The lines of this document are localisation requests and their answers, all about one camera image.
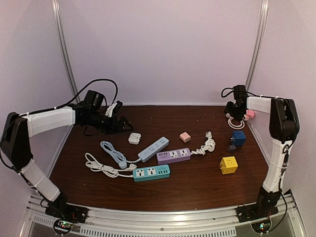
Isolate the purple power strip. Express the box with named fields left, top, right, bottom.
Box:
left=157, top=148, right=191, bottom=165

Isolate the yellow cube socket adapter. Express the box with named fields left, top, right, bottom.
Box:
left=219, top=156, right=238, bottom=175

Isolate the left aluminium frame post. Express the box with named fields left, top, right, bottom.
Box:
left=51, top=0, right=78, bottom=96

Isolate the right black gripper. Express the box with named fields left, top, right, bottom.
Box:
left=224, top=101, right=245, bottom=121

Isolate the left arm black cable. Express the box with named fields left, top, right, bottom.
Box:
left=69, top=78, right=119, bottom=107

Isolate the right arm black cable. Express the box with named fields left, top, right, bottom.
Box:
left=220, top=86, right=237, bottom=98

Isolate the light blue strip cable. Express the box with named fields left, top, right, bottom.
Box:
left=100, top=140, right=141, bottom=169

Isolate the pink small adapter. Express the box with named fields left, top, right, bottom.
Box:
left=179, top=132, right=191, bottom=143

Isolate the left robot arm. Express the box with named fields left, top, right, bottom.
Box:
left=0, top=90, right=134, bottom=219

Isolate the blue cube socket adapter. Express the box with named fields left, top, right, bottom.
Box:
left=230, top=130, right=246, bottom=147

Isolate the teal power strip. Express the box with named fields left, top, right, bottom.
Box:
left=133, top=164, right=171, bottom=182

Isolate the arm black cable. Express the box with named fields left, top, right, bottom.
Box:
left=220, top=86, right=237, bottom=98
left=69, top=78, right=119, bottom=107

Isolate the white bundled cable with plug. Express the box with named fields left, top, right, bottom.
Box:
left=190, top=130, right=216, bottom=156

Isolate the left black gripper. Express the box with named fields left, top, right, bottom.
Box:
left=84, top=111, right=134, bottom=135

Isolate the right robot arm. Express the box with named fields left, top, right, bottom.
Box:
left=221, top=85, right=300, bottom=218

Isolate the white teal strip cable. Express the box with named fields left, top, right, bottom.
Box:
left=84, top=153, right=137, bottom=178

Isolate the dark grey small adapter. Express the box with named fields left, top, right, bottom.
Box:
left=227, top=144, right=237, bottom=153

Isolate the white round travel adapter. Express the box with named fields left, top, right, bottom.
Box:
left=128, top=132, right=141, bottom=145

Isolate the front aluminium rail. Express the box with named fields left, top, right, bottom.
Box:
left=24, top=192, right=301, bottom=237

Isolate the aluminium frame post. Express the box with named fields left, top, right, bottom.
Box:
left=245, top=0, right=269, bottom=90
left=51, top=0, right=78, bottom=96

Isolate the right aluminium frame post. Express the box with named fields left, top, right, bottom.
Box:
left=245, top=0, right=269, bottom=90

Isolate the light blue power strip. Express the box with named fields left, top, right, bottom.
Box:
left=138, top=137, right=169, bottom=162

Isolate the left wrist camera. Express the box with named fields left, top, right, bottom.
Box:
left=105, top=101, right=123, bottom=118

